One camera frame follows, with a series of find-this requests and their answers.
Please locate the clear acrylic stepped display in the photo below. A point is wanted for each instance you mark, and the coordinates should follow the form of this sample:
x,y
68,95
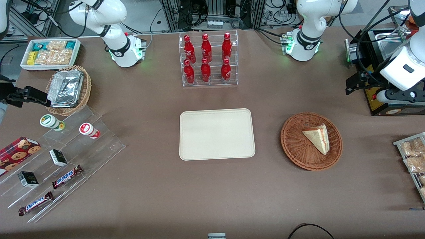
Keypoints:
x,y
99,149

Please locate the small clear cracker bag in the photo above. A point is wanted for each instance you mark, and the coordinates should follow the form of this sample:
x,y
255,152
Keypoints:
x,y
56,44

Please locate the oval light wicker basket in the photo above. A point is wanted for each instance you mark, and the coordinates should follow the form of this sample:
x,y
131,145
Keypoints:
x,y
87,86

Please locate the white rectangular snack bin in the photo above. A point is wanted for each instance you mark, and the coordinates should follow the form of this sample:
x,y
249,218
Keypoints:
x,y
24,64

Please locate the aluminium foil container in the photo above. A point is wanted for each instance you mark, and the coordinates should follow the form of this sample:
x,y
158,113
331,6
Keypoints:
x,y
64,88

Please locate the beige plastic tray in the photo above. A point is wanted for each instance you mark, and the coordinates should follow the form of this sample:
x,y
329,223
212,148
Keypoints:
x,y
215,134

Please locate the aluminium frame equipment rack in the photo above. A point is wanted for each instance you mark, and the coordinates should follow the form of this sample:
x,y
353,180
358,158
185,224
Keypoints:
x,y
252,13

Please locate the triangular sandwich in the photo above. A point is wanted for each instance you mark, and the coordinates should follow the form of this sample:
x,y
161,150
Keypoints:
x,y
317,137

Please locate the small black carton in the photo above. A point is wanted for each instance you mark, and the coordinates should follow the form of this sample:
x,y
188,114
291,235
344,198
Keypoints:
x,y
58,157
28,179

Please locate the yellow snack packet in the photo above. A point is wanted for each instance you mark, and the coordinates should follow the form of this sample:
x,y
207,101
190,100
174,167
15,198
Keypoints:
x,y
31,58

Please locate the teal snack packet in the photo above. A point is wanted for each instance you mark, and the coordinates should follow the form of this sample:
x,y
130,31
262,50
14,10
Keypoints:
x,y
40,45
70,44

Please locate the round brown wicker basket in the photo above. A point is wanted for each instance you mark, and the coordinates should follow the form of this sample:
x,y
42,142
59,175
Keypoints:
x,y
295,146

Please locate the tray of packaged snacks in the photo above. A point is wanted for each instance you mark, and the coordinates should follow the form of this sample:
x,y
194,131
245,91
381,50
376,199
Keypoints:
x,y
396,143

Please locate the red lid white cup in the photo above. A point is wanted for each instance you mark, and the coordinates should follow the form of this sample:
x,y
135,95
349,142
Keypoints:
x,y
88,129

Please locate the large clear cracker bag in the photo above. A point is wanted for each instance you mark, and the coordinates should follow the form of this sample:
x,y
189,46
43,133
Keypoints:
x,y
53,57

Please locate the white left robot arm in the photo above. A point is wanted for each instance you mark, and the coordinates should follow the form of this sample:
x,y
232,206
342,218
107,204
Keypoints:
x,y
308,36

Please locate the white power strip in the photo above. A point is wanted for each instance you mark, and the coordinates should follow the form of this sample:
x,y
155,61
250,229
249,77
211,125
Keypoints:
x,y
214,24

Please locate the clear bag of snacks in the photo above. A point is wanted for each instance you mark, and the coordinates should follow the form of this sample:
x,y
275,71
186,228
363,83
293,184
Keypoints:
x,y
422,180
415,164
413,147

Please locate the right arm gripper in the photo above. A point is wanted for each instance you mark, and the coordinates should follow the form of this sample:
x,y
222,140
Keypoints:
x,y
7,89

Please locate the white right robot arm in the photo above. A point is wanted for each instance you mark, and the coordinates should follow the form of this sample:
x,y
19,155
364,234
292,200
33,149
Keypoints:
x,y
116,43

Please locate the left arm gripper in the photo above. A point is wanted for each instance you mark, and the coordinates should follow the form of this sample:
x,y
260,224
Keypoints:
x,y
371,79

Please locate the small grey device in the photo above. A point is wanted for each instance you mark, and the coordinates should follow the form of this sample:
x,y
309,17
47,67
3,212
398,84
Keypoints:
x,y
216,236

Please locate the Snickers chocolate bar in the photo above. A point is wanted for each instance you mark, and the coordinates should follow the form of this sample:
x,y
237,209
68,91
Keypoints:
x,y
36,203
66,177

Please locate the green lid white cup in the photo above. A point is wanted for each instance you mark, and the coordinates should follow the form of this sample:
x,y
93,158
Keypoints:
x,y
49,121

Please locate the red cola bottle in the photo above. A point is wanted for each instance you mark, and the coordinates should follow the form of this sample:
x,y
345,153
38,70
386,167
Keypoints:
x,y
189,73
206,48
205,71
226,46
188,49
225,71

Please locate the clear acrylic bottle rack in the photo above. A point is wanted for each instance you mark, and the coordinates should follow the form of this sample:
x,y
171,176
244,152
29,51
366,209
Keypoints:
x,y
214,83

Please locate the red cookie box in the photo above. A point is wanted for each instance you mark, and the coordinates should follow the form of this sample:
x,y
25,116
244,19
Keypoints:
x,y
18,152

